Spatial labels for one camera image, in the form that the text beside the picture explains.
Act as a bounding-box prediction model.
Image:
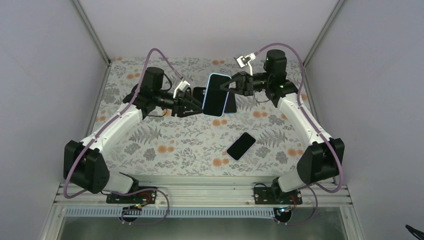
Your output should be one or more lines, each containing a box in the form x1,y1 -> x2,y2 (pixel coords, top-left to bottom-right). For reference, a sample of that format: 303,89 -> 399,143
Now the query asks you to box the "aluminium frame post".
71,0 -> 111,66
303,0 -> 345,67

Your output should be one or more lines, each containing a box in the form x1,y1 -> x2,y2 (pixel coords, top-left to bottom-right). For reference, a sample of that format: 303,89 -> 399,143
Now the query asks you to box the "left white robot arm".
63,67 -> 203,203

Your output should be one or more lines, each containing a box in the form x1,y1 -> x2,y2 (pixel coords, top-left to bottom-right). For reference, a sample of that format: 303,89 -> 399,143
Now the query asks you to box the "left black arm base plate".
106,186 -> 158,205

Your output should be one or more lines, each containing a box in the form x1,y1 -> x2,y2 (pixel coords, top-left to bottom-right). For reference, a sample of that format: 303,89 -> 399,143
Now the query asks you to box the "slotted grey cable duct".
64,206 -> 275,219

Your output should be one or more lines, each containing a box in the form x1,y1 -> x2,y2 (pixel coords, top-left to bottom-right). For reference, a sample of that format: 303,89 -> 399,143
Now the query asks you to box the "aluminium mounting rail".
53,176 -> 353,208

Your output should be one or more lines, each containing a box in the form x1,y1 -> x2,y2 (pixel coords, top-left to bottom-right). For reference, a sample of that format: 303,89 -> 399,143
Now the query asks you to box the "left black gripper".
153,89 -> 203,117

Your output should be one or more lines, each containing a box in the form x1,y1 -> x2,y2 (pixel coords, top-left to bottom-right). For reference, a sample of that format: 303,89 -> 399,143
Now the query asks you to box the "right aluminium frame post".
303,0 -> 345,67

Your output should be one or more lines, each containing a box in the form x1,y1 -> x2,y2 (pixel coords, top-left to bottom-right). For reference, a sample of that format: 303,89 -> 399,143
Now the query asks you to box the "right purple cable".
253,43 -> 344,226

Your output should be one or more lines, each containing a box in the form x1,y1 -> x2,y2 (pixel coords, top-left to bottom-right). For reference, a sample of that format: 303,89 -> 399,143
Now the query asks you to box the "purple cable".
253,43 -> 344,226
62,48 -> 184,226

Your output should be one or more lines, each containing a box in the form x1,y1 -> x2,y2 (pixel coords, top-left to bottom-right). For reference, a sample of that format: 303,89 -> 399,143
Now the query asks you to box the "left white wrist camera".
173,80 -> 191,99

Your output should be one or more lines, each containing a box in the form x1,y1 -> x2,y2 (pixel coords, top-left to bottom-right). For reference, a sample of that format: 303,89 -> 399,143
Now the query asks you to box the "smartphone in clear case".
226,132 -> 256,161

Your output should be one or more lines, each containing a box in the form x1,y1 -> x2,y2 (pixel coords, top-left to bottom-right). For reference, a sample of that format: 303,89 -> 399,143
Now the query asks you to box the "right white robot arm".
220,49 -> 345,204

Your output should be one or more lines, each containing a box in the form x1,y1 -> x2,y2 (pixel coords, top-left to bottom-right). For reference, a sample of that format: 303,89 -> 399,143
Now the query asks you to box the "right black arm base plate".
253,183 -> 303,205

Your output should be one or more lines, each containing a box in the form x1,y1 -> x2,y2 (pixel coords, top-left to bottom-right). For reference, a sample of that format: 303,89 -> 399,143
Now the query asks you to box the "black phone case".
192,87 -> 206,103

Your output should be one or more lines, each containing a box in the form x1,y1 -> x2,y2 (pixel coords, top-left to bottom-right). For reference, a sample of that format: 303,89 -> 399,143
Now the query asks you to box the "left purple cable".
62,48 -> 184,226

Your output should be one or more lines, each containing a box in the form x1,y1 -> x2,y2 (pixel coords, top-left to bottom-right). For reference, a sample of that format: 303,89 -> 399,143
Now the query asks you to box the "floral patterned table mat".
93,57 -> 307,177

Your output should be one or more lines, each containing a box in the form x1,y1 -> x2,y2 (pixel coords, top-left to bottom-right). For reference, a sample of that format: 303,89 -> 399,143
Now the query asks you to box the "left aluminium frame post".
71,0 -> 111,66

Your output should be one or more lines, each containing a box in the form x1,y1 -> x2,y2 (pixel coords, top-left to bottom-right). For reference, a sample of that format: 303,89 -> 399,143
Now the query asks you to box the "black smartphone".
224,92 -> 237,114

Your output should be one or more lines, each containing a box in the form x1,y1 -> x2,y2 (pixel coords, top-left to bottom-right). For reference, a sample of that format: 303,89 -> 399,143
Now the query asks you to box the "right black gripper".
218,71 -> 271,97

